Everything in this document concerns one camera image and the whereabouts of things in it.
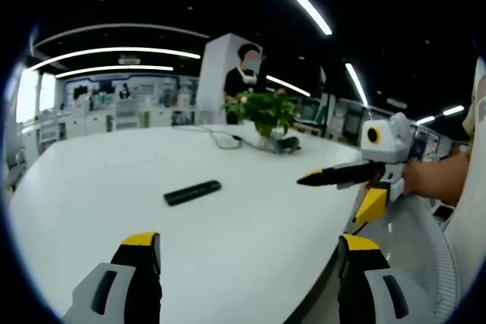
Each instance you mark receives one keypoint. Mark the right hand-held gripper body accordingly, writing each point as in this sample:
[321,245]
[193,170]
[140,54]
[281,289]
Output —
[383,142]

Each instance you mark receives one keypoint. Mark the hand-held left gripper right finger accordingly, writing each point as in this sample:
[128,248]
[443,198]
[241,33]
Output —
[364,282]

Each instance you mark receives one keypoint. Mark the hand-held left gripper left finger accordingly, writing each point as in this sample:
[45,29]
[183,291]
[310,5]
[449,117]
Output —
[125,282]

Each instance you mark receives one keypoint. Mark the black remote control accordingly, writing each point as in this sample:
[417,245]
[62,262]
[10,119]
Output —
[193,192]

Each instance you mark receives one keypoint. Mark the person's right hand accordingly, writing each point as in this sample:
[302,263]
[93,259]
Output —
[414,180]

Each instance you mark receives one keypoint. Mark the dark monitor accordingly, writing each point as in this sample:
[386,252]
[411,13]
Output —
[353,122]

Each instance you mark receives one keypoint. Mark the small dark object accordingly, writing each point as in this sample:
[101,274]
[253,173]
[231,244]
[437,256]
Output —
[290,143]

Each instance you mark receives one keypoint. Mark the short ceiling light strip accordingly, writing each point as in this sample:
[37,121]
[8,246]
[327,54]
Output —
[288,86]
[357,83]
[453,110]

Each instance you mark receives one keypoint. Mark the white mesh chair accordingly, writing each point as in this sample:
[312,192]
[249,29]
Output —
[440,263]

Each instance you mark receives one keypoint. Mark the clear glass vase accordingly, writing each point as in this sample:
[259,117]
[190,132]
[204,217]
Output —
[270,142]

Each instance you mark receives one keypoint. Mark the green potted plant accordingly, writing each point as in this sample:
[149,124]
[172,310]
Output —
[266,109]

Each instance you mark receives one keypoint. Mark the person's white shirt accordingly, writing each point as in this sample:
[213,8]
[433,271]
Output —
[471,206]

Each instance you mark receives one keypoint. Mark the white pillar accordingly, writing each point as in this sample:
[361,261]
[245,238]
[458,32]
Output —
[213,81]

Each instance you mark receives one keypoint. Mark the white office chair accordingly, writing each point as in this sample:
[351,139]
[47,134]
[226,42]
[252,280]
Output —
[126,114]

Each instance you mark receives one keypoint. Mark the white display shelving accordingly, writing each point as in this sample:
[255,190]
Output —
[144,96]

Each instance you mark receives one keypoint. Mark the bright window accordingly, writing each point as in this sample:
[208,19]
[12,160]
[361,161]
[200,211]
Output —
[32,94]

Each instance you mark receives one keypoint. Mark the ceiling projector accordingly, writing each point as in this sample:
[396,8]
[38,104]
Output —
[130,60]

